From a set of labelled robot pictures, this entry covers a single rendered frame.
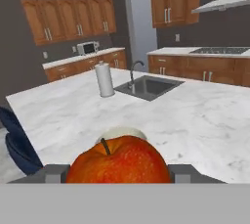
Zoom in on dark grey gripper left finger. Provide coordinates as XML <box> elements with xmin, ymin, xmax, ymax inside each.
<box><xmin>8</xmin><ymin>163</ymin><xmax>71</xmax><ymax>184</ymax></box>

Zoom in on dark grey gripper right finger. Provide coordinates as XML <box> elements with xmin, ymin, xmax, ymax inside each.
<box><xmin>168</xmin><ymin>163</ymin><xmax>227</xmax><ymax>184</ymax></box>

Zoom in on red apple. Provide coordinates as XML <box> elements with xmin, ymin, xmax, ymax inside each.
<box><xmin>65</xmin><ymin>135</ymin><xmax>172</xmax><ymax>184</ymax></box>

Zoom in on white bowl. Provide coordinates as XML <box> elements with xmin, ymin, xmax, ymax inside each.
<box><xmin>96</xmin><ymin>126</ymin><xmax>148</xmax><ymax>144</ymax></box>

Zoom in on grey fridge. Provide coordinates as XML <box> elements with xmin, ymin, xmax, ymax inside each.
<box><xmin>123</xmin><ymin>0</ymin><xmax>159</xmax><ymax>73</ymax></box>

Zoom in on blue chair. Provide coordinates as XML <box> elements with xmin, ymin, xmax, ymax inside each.
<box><xmin>0</xmin><ymin>106</ymin><xmax>44</xmax><ymax>176</ymax></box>

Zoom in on steel sink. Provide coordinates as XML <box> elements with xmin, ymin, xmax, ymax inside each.
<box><xmin>113</xmin><ymin>74</ymin><xmax>186</xmax><ymax>102</ymax></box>

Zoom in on wooden base cupboards under hob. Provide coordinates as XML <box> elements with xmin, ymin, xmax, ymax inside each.
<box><xmin>146</xmin><ymin>47</ymin><xmax>250</xmax><ymax>88</ymax></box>

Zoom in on white paper towel roll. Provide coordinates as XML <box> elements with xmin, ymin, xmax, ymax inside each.
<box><xmin>94</xmin><ymin>61</ymin><xmax>116</xmax><ymax>99</ymax></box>

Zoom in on dark curved tap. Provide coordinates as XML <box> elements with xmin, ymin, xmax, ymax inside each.
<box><xmin>128</xmin><ymin>60</ymin><xmax>146</xmax><ymax>89</ymax></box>

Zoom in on wooden base cupboards with drawers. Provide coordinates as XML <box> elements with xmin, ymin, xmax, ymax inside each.
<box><xmin>42</xmin><ymin>47</ymin><xmax>128</xmax><ymax>83</ymax></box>

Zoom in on black hob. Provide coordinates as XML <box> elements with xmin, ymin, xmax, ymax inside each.
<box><xmin>189</xmin><ymin>46</ymin><xmax>250</xmax><ymax>56</ymax></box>

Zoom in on white microwave oven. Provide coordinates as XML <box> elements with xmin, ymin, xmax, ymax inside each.
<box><xmin>76</xmin><ymin>40</ymin><xmax>101</xmax><ymax>57</ymax></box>

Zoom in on wooden wall cupboards run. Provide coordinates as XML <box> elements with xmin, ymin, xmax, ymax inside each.
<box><xmin>21</xmin><ymin>0</ymin><xmax>117</xmax><ymax>47</ymax></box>

